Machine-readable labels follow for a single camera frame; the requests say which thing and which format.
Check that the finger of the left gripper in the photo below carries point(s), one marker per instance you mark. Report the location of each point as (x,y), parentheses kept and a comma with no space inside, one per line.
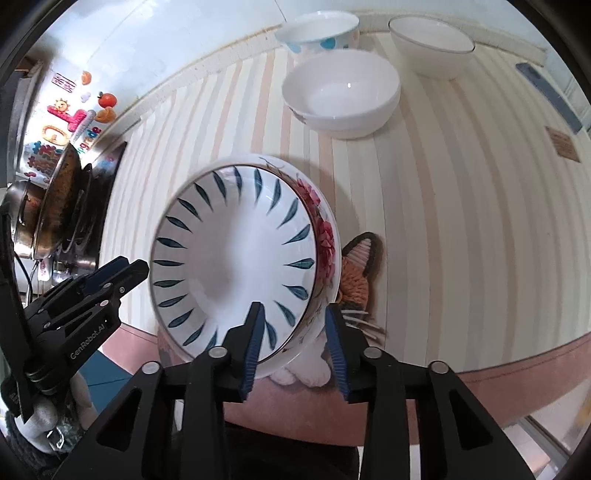
(137,273)
(111,273)

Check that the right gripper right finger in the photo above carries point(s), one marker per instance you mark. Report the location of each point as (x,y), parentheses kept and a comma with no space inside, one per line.
(364,373)

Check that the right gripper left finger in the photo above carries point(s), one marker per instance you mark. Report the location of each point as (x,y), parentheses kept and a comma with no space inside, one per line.
(226,373)

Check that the white plate blue leaf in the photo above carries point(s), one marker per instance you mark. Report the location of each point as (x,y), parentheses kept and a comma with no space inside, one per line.
(235,263)

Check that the white plate pink floral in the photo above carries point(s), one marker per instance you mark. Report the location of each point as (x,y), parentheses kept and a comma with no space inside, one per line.
(318,230)

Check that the plain white bowl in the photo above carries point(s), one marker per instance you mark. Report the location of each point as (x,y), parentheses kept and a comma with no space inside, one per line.
(345,94)

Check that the white bowl blue dots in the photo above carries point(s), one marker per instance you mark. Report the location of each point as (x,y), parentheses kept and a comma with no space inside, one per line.
(320,31)

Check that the white bowl dark rim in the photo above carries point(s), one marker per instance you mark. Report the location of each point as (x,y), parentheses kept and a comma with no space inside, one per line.
(431,47)

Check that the steel pot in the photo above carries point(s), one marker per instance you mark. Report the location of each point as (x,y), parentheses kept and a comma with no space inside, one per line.
(28,198)

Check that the colourful fridge magnets panel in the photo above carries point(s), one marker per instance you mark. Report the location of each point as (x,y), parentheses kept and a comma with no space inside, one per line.
(65,112)

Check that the striped cat table mat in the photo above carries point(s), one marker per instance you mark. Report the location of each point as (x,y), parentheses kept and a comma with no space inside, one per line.
(485,230)

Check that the brown mat label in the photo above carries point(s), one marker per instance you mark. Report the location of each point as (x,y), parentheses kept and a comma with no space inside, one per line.
(563,144)

